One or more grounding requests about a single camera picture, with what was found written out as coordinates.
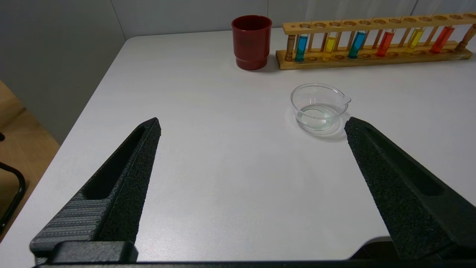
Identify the wooden test tube rack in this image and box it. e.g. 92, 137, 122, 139
276, 12, 476, 70

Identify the yellow pigment glass test tube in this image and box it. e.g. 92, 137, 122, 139
322, 22, 338, 61
406, 17, 425, 53

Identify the black metal stand frame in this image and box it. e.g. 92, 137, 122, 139
0, 133, 26, 233

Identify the clear glass dish with spout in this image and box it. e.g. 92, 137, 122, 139
290, 83, 351, 133

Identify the dark red plastic cup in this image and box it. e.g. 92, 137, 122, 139
231, 15, 273, 71

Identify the red pigment glass test tube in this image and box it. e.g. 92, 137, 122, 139
429, 15, 456, 54
375, 19, 395, 57

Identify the blue pigment glass test tube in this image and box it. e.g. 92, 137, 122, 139
347, 20, 367, 59
295, 23, 309, 63

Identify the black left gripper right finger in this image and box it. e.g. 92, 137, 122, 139
344, 117, 476, 261

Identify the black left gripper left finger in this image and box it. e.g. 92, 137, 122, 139
30, 117, 162, 262

